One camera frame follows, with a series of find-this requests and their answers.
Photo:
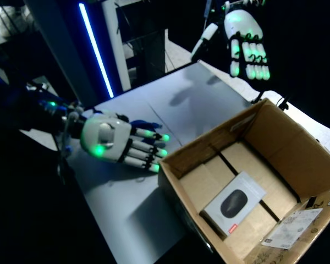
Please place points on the brown cardboard box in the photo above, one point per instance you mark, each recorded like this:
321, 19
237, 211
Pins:
277, 154

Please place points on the blue-white LED light strip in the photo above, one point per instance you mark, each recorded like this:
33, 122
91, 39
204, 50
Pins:
93, 44

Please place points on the white shipping label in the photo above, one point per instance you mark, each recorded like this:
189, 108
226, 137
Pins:
291, 228

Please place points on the white upright post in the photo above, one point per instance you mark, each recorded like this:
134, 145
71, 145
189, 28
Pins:
116, 49

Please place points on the grey mouse box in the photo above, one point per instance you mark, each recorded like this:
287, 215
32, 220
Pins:
233, 203

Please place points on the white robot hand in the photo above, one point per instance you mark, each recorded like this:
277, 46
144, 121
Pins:
242, 23
107, 137

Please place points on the white bag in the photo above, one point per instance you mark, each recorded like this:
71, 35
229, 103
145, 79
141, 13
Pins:
11, 20

